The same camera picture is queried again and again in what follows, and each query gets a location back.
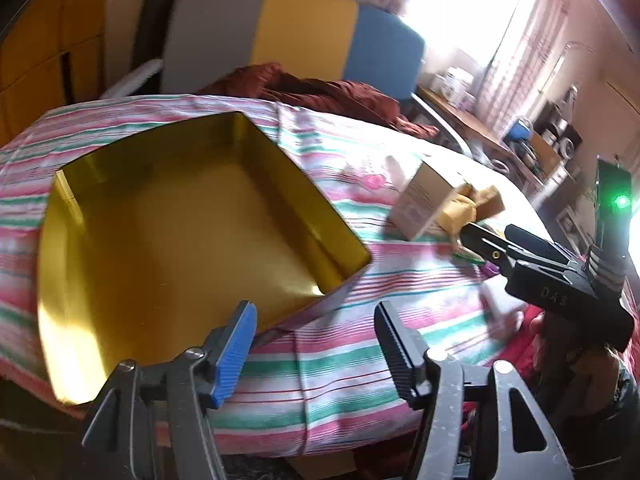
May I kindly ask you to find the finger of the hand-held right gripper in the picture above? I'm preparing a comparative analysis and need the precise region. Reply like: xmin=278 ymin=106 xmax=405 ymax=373
xmin=504 ymin=224 xmax=583 ymax=267
xmin=459 ymin=221 xmax=516 ymax=277

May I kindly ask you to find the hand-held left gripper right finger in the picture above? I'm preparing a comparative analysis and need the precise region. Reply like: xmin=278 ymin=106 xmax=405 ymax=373
xmin=374 ymin=301 xmax=576 ymax=480

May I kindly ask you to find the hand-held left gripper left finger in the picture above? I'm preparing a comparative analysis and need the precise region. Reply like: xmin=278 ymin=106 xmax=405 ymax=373
xmin=82 ymin=300 xmax=258 ymax=480

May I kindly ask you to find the yellow plush toy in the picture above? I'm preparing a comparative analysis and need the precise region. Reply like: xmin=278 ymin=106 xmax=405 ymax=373
xmin=435 ymin=185 xmax=483 ymax=251

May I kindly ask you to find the beige carton box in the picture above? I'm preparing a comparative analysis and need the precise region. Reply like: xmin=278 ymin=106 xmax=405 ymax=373
xmin=387 ymin=160 xmax=471 ymax=241

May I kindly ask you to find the gold tin box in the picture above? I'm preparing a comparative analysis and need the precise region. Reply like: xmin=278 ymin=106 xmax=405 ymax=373
xmin=36 ymin=111 xmax=373 ymax=406

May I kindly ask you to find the person's right hand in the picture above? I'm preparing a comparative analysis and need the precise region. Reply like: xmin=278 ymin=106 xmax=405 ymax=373
xmin=529 ymin=310 xmax=623 ymax=393

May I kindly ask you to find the striped tablecloth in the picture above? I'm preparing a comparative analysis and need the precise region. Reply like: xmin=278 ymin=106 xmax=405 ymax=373
xmin=0 ymin=94 xmax=556 ymax=456

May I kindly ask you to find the wooden side desk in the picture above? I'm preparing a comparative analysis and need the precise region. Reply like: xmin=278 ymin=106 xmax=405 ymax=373
xmin=417 ymin=85 xmax=576 ymax=196

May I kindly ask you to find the patterned curtain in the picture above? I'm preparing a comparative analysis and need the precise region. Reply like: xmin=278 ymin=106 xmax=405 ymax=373
xmin=295 ymin=0 xmax=571 ymax=136

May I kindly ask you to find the dark red jacket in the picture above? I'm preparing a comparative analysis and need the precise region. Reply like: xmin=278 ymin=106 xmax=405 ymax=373
xmin=192 ymin=62 xmax=441 ymax=141

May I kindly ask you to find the grey yellow blue chair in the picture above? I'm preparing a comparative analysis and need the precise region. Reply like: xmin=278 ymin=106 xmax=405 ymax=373
xmin=162 ymin=0 xmax=426 ymax=98

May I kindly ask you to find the black rolled mat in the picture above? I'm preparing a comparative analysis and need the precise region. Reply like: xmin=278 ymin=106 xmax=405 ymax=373
xmin=131 ymin=0 xmax=188 ymax=68

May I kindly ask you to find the wooden cabinet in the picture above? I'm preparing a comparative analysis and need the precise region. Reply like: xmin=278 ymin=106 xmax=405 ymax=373
xmin=0 ymin=0 xmax=113 ymax=133

